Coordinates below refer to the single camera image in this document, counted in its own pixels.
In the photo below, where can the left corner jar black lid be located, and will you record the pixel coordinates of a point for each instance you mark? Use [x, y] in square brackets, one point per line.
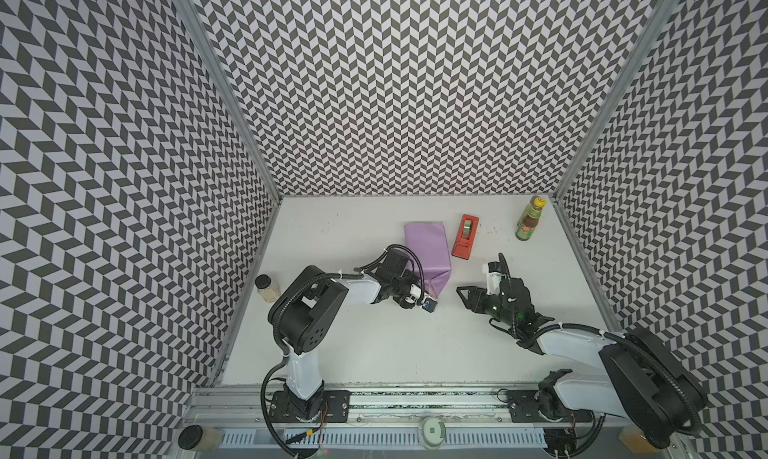
[200, 438]

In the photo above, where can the small jar black lid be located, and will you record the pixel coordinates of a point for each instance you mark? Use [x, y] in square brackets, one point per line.
[267, 288]

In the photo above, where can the round white button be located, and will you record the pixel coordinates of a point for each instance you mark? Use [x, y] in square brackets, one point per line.
[432, 433]

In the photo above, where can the pink wrapping paper sheet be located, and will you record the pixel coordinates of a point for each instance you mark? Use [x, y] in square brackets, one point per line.
[428, 241]

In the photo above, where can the red tape dispenser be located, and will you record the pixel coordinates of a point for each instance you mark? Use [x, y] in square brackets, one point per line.
[465, 238]

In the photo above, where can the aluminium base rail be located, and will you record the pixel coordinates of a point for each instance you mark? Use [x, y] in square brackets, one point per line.
[369, 405]

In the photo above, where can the corner jar black lid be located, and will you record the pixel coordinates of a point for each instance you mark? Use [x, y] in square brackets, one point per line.
[634, 439]
[200, 438]

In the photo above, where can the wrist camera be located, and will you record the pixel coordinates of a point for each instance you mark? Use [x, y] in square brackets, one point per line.
[422, 299]
[493, 269]

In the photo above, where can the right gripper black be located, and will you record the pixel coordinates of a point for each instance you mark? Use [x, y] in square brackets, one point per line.
[496, 294]

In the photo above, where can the green sauce bottle yellow cap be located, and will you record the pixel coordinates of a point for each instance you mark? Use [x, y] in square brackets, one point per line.
[529, 219]

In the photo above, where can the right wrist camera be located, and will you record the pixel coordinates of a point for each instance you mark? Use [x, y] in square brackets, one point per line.
[493, 269]

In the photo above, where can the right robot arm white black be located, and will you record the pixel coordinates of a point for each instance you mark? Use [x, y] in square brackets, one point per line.
[635, 376]

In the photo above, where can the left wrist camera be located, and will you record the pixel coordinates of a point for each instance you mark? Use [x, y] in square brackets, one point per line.
[422, 299]

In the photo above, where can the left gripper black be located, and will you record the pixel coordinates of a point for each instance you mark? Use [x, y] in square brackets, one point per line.
[410, 274]

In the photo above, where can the right corner jar black lid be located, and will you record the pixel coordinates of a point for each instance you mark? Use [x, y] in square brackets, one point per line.
[634, 439]

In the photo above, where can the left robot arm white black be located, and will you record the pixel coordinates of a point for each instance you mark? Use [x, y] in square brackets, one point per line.
[304, 313]

